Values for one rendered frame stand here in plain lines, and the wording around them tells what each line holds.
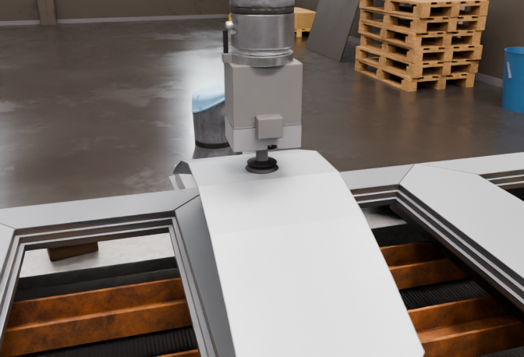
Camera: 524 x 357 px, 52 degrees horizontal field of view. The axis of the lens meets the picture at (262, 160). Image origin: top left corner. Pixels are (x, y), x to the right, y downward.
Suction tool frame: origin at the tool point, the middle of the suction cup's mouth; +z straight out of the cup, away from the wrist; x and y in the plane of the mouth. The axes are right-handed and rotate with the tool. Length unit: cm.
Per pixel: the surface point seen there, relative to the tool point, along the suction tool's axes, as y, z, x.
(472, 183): 48, 16, 24
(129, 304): -19.5, 32.1, 21.7
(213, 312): -7.7, 15.7, -6.0
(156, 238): -14, 33, 47
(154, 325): -15.5, 31.9, 14.5
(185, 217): -8.8, 15.8, 21.6
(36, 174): -83, 102, 271
